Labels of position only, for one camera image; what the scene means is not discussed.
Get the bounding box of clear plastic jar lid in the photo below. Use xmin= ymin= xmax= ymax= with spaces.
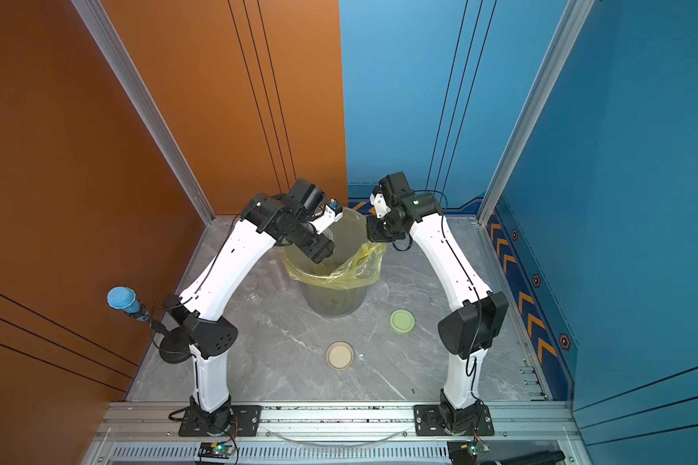
xmin=411 ymin=292 xmax=432 ymax=307

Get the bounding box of green jar lid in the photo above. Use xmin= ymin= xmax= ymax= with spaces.
xmin=389 ymin=309 xmax=416 ymax=334

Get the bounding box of cream jar lid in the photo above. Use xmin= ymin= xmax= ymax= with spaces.
xmin=326 ymin=341 xmax=355 ymax=371

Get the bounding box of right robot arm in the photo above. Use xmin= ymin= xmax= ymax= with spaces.
xmin=366 ymin=172 xmax=508 ymax=437

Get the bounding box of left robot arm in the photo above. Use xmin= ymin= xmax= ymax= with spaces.
xmin=164 ymin=178 xmax=343 ymax=436

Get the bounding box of mesh trash bin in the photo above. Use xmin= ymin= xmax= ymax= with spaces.
xmin=282 ymin=209 xmax=387 ymax=318

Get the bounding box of yellow trash bag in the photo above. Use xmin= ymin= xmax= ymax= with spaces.
xmin=282 ymin=209 xmax=388 ymax=291

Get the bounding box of black microphone stand base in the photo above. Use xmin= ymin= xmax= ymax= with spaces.
xmin=158 ymin=327 xmax=192 ymax=364

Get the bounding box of blue foam-tipped microphone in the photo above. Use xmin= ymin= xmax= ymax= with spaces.
xmin=107 ymin=286 xmax=150 ymax=322

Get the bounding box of left green circuit board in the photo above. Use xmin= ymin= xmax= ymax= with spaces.
xmin=197 ymin=442 xmax=238 ymax=461

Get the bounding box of right circuit board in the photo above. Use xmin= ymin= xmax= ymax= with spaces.
xmin=461 ymin=440 xmax=491 ymax=462

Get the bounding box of black tube at bottom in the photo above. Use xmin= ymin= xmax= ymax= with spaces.
xmin=481 ymin=451 xmax=565 ymax=465

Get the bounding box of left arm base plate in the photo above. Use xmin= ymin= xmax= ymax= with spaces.
xmin=178 ymin=405 xmax=262 ymax=439

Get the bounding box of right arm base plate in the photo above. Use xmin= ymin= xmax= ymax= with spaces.
xmin=413 ymin=403 xmax=496 ymax=437

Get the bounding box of aluminium front rail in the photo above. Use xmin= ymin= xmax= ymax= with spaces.
xmin=83 ymin=401 xmax=591 ymax=464

